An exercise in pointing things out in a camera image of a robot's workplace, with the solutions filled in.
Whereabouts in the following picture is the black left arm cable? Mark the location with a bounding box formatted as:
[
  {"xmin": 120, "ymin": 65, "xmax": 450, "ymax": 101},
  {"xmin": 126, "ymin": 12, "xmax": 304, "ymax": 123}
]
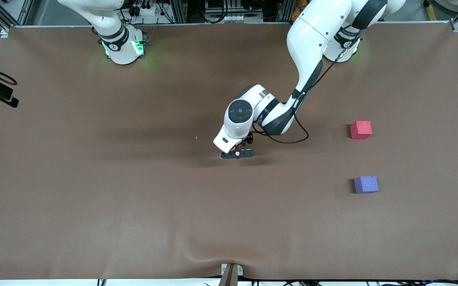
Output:
[{"xmin": 252, "ymin": 34, "xmax": 364, "ymax": 144}]

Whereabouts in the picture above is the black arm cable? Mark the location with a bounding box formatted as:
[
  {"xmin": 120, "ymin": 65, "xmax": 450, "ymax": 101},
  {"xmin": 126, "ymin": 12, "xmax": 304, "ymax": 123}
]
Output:
[
  {"xmin": 252, "ymin": 34, "xmax": 364, "ymax": 144},
  {"xmin": 0, "ymin": 68, "xmax": 18, "ymax": 86}
]

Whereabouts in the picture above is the red foam block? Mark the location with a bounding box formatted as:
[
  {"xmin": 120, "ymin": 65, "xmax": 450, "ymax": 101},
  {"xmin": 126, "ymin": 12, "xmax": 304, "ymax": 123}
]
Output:
[{"xmin": 350, "ymin": 121, "xmax": 373, "ymax": 140}]

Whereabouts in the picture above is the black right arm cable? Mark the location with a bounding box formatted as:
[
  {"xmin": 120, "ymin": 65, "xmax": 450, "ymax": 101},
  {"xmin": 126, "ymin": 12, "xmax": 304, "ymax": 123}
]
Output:
[{"xmin": 0, "ymin": 68, "xmax": 18, "ymax": 86}]

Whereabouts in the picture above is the brown table mat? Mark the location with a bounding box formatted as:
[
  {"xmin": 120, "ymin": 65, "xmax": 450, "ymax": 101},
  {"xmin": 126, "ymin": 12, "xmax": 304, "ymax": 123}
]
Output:
[{"xmin": 0, "ymin": 23, "xmax": 458, "ymax": 280}]

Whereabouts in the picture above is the aluminium frame post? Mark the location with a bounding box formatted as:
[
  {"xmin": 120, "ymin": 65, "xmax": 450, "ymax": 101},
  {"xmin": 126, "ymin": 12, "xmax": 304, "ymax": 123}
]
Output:
[
  {"xmin": 169, "ymin": 0, "xmax": 188, "ymax": 23},
  {"xmin": 279, "ymin": 0, "xmax": 296, "ymax": 22}
]

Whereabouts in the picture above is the orange netted bag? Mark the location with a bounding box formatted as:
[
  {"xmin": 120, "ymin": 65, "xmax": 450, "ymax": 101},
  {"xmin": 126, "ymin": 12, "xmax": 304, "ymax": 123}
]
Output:
[{"xmin": 291, "ymin": 0, "xmax": 309, "ymax": 22}]

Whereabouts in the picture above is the purple foam block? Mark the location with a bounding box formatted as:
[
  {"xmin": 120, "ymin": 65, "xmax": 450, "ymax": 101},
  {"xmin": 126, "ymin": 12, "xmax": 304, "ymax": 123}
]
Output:
[{"xmin": 353, "ymin": 176, "xmax": 380, "ymax": 194}]

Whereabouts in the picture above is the grey table edge clamp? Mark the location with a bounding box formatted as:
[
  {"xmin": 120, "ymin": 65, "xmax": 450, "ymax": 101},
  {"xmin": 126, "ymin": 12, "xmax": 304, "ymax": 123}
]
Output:
[{"xmin": 218, "ymin": 262, "xmax": 244, "ymax": 286}]

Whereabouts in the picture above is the white power strip with plugs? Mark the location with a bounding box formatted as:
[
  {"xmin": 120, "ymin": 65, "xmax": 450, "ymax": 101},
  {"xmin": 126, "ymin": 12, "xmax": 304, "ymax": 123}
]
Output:
[{"xmin": 131, "ymin": 0, "xmax": 162, "ymax": 17}]

